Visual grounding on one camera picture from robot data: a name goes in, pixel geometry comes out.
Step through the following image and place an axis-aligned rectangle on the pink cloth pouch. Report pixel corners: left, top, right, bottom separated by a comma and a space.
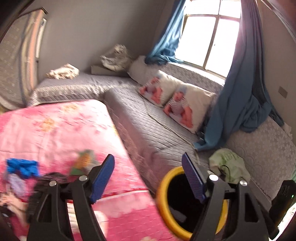
1, 192, 27, 227

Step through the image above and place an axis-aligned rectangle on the black plastic bag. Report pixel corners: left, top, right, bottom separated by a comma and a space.
26, 172, 68, 223

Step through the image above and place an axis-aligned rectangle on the blue glove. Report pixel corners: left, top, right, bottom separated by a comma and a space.
6, 158, 40, 179

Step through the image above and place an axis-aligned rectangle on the orange snack wrapper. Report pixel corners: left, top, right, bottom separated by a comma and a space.
70, 149, 98, 176

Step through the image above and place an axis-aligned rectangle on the purple bubble wrap bundle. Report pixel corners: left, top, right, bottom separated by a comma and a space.
7, 174, 26, 198

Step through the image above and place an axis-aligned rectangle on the yellow rim trash bin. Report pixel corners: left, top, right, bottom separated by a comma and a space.
155, 166, 230, 241

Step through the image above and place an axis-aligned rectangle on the green white cloth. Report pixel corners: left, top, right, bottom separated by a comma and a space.
209, 148, 251, 184

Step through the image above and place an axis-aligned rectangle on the pink floral bed cover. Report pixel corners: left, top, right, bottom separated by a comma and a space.
1, 100, 176, 240

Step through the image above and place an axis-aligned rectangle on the blue right curtain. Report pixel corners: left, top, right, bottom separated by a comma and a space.
194, 1, 284, 151

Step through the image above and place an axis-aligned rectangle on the blue curtain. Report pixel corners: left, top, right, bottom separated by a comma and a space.
144, 0, 186, 65
194, 1, 284, 151

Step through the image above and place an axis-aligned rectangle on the grey quilted sofa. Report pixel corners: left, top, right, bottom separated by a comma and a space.
28, 64, 295, 207

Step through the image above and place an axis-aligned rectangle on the right baby print pillow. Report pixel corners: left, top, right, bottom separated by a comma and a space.
163, 83, 216, 133

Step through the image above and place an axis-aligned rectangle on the baby print pillow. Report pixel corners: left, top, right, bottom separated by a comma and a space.
163, 83, 216, 133
138, 70, 183, 107

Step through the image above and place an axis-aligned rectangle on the beige crumpled cloth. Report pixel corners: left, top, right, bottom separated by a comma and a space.
46, 63, 80, 79

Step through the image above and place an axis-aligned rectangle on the grey bolster pillow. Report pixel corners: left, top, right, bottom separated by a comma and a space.
90, 65, 128, 77

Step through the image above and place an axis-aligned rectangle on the left baby print pillow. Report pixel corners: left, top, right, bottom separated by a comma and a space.
138, 70, 183, 107

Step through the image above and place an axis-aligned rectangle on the grey cushion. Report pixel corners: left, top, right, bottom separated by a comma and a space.
127, 55, 161, 85

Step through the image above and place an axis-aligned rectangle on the striped grey wardrobe cover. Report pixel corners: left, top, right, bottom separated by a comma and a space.
1, 8, 47, 110

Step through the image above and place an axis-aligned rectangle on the white tiger plush toy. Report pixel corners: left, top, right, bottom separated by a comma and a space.
100, 44, 132, 72

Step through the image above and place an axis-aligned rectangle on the window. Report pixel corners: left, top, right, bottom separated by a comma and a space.
176, 0, 241, 78

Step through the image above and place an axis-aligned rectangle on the blue left curtain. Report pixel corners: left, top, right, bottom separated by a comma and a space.
144, 0, 186, 65

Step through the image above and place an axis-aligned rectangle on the wall socket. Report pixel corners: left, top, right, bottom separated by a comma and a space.
278, 86, 287, 98

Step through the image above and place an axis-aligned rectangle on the white power cord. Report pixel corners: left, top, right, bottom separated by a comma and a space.
143, 99, 201, 163

